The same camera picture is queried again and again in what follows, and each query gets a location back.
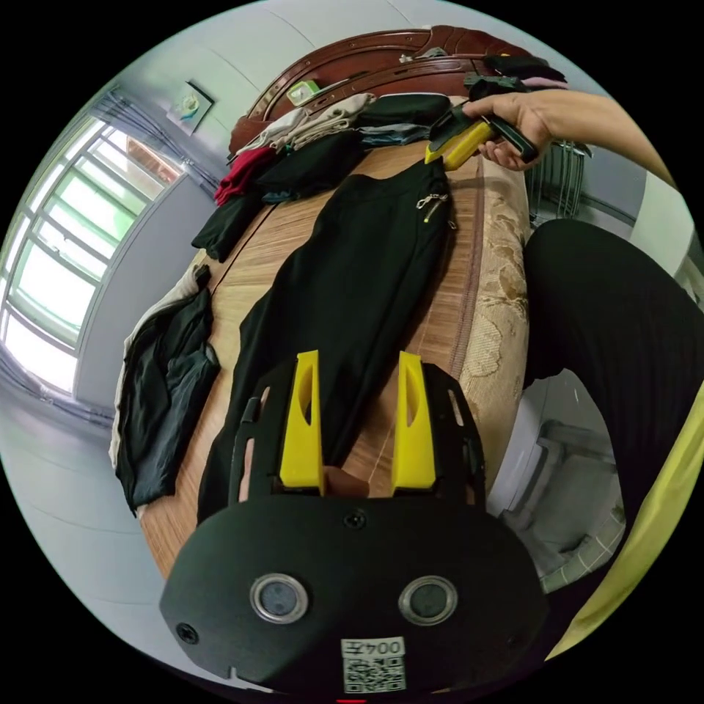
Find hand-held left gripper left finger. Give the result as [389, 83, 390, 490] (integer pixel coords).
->
[279, 349, 326, 491]

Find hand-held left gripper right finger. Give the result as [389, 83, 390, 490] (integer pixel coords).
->
[391, 350, 437, 493]

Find black pants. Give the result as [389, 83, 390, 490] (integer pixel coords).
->
[196, 158, 458, 524]

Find person's right forearm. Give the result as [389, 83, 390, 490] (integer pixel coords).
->
[541, 89, 682, 191]

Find person's left hand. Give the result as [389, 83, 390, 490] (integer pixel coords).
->
[238, 386, 370, 502]

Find person's right hand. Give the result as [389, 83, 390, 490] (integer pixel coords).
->
[461, 90, 557, 172]

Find pile of clothes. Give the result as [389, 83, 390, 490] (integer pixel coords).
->
[483, 53, 568, 92]
[109, 263, 222, 519]
[191, 92, 458, 264]

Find bed with woven mat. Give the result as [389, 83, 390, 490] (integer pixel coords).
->
[136, 24, 554, 582]

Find small green box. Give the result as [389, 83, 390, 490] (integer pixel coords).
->
[285, 78, 322, 106]

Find person's body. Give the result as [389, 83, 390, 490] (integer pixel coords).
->
[519, 170, 704, 661]

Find window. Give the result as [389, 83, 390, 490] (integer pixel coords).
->
[0, 116, 186, 396]

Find metal wire rack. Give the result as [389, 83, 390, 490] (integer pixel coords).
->
[524, 139, 595, 229]

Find white wall picture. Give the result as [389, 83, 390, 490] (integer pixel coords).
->
[166, 80, 216, 139]

